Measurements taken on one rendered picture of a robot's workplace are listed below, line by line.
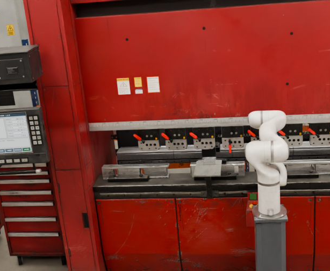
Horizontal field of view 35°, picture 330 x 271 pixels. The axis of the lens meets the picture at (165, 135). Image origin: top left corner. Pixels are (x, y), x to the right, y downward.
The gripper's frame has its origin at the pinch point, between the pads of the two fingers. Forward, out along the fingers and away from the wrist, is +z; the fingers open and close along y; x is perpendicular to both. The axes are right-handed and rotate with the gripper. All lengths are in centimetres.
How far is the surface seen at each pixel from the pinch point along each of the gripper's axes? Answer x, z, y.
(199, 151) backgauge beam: -54, -18, -54
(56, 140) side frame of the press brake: -144, -53, -1
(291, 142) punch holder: 14, -36, -32
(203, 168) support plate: -45, -25, -15
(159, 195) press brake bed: -78, -4, -12
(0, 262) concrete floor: -235, 77, -28
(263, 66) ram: -3, -90, -36
